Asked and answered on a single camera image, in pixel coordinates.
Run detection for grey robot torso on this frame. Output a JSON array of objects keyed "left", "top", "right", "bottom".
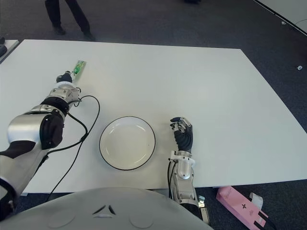
[{"left": 0, "top": 187, "right": 214, "bottom": 230}]

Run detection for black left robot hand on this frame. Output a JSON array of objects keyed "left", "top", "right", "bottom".
[{"left": 56, "top": 70, "right": 74, "bottom": 84}]

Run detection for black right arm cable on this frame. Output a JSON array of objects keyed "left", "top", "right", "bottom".
[{"left": 167, "top": 160, "right": 174, "bottom": 199}]

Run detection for green white toothpaste tube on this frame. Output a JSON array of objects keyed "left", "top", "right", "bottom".
[{"left": 71, "top": 60, "right": 87, "bottom": 80}]

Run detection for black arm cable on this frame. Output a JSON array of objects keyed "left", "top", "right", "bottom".
[
  {"left": 49, "top": 95, "right": 101, "bottom": 202},
  {"left": 167, "top": 160, "right": 174, "bottom": 199}
]

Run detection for white plate with black rim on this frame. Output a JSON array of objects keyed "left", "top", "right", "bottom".
[{"left": 99, "top": 116, "right": 157, "bottom": 171}]

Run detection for white strap tag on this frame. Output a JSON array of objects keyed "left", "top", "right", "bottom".
[{"left": 249, "top": 192, "right": 264, "bottom": 209}]

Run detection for pink cardboard box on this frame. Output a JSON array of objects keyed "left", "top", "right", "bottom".
[{"left": 215, "top": 186, "right": 269, "bottom": 230}]

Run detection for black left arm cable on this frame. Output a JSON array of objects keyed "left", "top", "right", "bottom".
[{"left": 49, "top": 95, "right": 101, "bottom": 202}]

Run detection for white side table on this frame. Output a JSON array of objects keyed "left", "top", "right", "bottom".
[{"left": 0, "top": 39, "right": 20, "bottom": 64}]

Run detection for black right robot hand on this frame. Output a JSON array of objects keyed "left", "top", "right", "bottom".
[{"left": 169, "top": 116, "right": 194, "bottom": 152}]

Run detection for white background table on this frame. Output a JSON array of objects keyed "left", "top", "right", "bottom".
[{"left": 253, "top": 0, "right": 307, "bottom": 36}]

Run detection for person legs dark trousers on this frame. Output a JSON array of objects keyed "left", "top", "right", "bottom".
[{"left": 45, "top": 0, "right": 96, "bottom": 41}]

